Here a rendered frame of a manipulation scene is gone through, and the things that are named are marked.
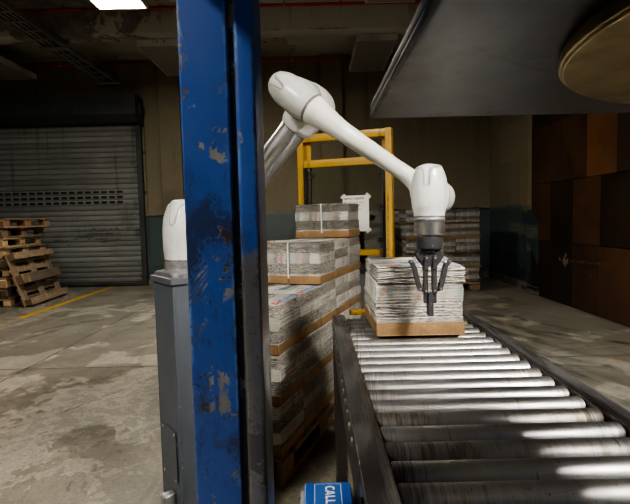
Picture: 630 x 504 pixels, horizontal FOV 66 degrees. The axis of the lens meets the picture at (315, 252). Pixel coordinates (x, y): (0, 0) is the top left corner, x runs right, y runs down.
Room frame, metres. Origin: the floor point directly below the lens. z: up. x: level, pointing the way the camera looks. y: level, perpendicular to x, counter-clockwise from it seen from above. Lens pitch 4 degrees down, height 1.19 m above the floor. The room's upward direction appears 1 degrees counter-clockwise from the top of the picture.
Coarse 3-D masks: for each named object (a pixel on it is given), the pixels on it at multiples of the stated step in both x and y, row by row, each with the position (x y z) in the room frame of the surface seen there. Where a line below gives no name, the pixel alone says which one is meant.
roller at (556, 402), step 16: (384, 400) 1.01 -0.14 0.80; (400, 400) 1.01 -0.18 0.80; (416, 400) 1.00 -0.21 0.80; (432, 400) 1.00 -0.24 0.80; (448, 400) 1.00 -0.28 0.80; (464, 400) 1.00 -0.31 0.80; (480, 400) 1.00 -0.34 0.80; (496, 400) 1.00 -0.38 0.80; (512, 400) 0.99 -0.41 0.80; (528, 400) 0.99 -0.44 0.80; (544, 400) 0.99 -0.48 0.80; (560, 400) 0.99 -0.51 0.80; (576, 400) 0.99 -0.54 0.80
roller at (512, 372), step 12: (372, 372) 1.20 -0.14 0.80; (384, 372) 1.19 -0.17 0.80; (396, 372) 1.19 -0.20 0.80; (408, 372) 1.19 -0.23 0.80; (420, 372) 1.19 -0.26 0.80; (432, 372) 1.19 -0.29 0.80; (444, 372) 1.19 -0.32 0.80; (456, 372) 1.19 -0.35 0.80; (468, 372) 1.19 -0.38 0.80; (480, 372) 1.19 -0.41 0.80; (492, 372) 1.19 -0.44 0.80; (504, 372) 1.18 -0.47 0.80; (516, 372) 1.18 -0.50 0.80; (528, 372) 1.18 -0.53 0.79; (540, 372) 1.18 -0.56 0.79
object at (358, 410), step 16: (336, 320) 1.83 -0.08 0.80; (336, 336) 1.58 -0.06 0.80; (336, 352) 1.47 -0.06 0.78; (352, 352) 1.38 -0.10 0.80; (336, 368) 1.60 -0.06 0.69; (352, 368) 1.23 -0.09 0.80; (352, 384) 1.11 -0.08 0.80; (352, 400) 1.01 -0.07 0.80; (368, 400) 1.01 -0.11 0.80; (352, 416) 0.93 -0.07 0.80; (368, 416) 0.93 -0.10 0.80; (352, 432) 0.88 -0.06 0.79; (368, 432) 0.86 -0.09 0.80; (352, 448) 0.89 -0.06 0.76; (368, 448) 0.79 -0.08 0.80; (384, 448) 0.79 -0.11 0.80; (352, 464) 0.89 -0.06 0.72; (368, 464) 0.74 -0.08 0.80; (384, 464) 0.74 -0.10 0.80; (352, 480) 0.90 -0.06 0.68; (368, 480) 0.69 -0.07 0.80; (384, 480) 0.69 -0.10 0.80; (368, 496) 0.65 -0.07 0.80; (384, 496) 0.65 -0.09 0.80
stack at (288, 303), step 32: (288, 288) 2.51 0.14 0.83; (320, 288) 2.60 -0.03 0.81; (288, 320) 2.16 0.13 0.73; (288, 352) 2.15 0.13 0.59; (320, 352) 2.58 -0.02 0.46; (288, 384) 2.14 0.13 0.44; (320, 384) 2.57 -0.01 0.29; (288, 416) 2.15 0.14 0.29; (320, 416) 2.54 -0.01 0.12; (288, 480) 2.11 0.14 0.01
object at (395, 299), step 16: (384, 272) 1.54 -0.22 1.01; (400, 272) 1.54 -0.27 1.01; (448, 272) 1.54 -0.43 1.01; (464, 272) 1.54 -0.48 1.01; (384, 288) 1.54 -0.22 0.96; (400, 288) 1.54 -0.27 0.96; (416, 288) 1.54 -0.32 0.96; (448, 288) 1.54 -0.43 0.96; (384, 304) 1.54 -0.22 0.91; (400, 304) 1.54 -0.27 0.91; (416, 304) 1.54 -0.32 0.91; (448, 304) 1.54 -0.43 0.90; (384, 320) 1.54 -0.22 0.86; (400, 320) 1.54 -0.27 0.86; (416, 320) 1.54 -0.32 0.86; (432, 320) 1.54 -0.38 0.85; (448, 320) 1.54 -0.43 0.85
